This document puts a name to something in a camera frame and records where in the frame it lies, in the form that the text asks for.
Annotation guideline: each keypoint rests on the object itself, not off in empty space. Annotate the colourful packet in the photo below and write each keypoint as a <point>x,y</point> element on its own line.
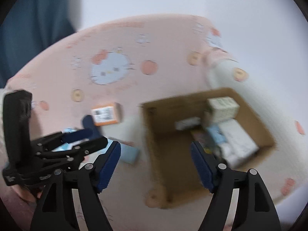
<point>202,138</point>

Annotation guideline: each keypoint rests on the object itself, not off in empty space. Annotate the dark blue curtain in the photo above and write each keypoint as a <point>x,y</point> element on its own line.
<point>36,28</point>

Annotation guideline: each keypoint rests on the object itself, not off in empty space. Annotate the pink printed blanket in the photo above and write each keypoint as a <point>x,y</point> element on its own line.
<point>168,53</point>

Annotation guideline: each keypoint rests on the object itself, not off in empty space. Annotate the large white box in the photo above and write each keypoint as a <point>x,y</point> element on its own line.
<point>238,144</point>

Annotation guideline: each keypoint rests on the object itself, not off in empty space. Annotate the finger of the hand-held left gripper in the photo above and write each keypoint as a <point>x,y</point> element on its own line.
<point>93,144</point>
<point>77,134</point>

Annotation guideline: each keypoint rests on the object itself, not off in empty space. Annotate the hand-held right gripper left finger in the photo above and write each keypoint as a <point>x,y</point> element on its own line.
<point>109,166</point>

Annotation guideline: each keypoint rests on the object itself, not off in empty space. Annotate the brown cardboard box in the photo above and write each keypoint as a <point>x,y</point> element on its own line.
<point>168,154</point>

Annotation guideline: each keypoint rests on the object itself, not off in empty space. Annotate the small white box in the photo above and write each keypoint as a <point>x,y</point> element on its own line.
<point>187,123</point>

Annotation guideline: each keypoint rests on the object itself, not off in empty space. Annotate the light blue white packet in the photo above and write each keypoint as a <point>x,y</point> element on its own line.
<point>61,147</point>

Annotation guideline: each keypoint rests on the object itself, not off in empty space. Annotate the orange and white box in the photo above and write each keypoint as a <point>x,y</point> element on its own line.
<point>105,114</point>

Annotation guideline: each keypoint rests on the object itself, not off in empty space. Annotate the light blue white box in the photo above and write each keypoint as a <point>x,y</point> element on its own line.
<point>216,133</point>

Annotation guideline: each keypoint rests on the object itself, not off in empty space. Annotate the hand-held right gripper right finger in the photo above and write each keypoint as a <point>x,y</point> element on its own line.
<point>203,169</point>

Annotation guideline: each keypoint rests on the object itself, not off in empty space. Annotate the green and white box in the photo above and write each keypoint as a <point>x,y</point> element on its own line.
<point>223,108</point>

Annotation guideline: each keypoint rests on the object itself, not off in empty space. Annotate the dark blue object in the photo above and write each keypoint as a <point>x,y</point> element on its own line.
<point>89,122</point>

